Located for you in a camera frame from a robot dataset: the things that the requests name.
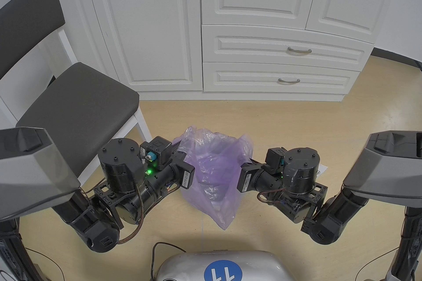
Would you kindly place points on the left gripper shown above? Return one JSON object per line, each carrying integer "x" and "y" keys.
{"x": 168, "y": 176}

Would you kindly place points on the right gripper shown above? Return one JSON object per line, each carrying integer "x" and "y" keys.
{"x": 260, "y": 181}

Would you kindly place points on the purple plastic bag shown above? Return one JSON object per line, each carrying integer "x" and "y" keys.
{"x": 214, "y": 174}

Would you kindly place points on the white paper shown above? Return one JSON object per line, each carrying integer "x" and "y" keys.
{"x": 323, "y": 169}

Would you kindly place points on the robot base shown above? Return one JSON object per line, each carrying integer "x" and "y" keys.
{"x": 224, "y": 266}

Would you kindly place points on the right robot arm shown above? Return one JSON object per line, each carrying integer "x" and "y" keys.
{"x": 382, "y": 167}

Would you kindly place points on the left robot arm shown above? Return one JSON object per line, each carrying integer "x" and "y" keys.
{"x": 33, "y": 174}

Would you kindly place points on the grey cushioned white chair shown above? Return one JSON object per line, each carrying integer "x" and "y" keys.
{"x": 82, "y": 102}

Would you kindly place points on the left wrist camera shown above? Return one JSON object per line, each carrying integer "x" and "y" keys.
{"x": 160, "y": 151}

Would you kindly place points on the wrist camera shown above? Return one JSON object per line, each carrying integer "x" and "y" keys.
{"x": 160, "y": 151}
{"x": 274, "y": 157}

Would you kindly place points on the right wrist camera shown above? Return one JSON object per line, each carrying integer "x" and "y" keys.
{"x": 274, "y": 157}

